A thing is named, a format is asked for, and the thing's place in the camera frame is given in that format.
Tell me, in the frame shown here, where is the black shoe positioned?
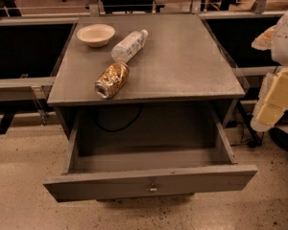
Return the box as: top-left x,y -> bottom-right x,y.
269,127 -> 288,152

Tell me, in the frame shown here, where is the black cable behind cabinet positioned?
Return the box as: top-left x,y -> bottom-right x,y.
93,103 -> 144,133

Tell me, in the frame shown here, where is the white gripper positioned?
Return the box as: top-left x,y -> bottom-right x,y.
251,26 -> 288,132

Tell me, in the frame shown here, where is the gold soda can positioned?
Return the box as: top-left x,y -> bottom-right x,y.
94,62 -> 130,99

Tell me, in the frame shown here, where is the grey wooden drawer cabinet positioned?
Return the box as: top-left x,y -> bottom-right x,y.
47,13 -> 247,140

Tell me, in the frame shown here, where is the clear plastic water bottle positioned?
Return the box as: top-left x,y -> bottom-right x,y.
111,30 -> 148,63

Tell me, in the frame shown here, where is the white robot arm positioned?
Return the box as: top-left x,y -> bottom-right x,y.
251,11 -> 288,132

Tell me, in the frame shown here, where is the grey top drawer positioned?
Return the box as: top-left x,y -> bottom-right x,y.
44,104 -> 257,201

